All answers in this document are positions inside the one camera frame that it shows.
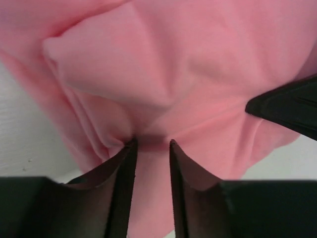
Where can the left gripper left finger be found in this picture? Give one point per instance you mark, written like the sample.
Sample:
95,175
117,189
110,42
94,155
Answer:
93,205

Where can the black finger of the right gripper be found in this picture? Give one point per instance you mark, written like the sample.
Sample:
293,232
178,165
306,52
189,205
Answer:
293,105

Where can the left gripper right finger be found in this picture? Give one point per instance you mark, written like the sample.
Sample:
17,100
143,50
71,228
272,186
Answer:
205,206

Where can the pink t shirt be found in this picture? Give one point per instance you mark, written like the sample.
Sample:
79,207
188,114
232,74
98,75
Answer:
105,71

